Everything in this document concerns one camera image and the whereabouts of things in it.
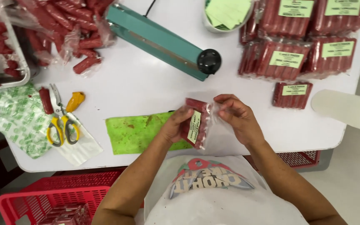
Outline person's left hand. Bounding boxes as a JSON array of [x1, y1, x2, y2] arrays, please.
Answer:
[[159, 106, 196, 145]]

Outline person's right hand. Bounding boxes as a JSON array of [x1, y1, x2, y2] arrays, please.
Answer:
[[213, 94, 265, 147]]

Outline small clear-bagged sausage packet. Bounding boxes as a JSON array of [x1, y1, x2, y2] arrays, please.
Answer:
[[180, 97, 221, 150]]

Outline green cutting mat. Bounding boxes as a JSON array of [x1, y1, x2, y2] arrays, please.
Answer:
[[105, 111, 194, 155]]

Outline teal impulse heat sealer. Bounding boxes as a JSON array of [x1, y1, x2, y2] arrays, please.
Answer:
[[106, 4, 222, 82]]

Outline white printed shirt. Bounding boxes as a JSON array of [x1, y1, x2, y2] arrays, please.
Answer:
[[143, 155, 309, 225]]

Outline white bowl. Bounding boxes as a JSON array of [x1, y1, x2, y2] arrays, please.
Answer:
[[202, 0, 255, 34]]

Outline stack of green paper labels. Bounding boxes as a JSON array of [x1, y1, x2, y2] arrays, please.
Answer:
[[205, 0, 252, 30]]

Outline group of labelled sausage packs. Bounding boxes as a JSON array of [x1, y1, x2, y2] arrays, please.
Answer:
[[238, 0, 360, 110]]

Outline single red sausage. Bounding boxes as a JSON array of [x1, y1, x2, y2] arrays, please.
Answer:
[[39, 87, 54, 115]]

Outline heap of loose bagged sausages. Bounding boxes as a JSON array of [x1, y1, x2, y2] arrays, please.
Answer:
[[8, 0, 118, 76]]

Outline red plastic basket with packs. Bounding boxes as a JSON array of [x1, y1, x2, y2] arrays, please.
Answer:
[[0, 169, 144, 225]]

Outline green printed plastic bags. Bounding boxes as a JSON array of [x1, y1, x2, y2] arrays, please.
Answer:
[[0, 82, 104, 166]]

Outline yellow handled tool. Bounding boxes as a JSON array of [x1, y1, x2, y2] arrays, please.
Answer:
[[66, 91, 86, 113]]

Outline black power cable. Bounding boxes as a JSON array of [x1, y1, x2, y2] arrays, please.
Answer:
[[144, 0, 157, 17]]

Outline yellow handled scissors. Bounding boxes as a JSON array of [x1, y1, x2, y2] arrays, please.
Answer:
[[46, 83, 80, 147]]

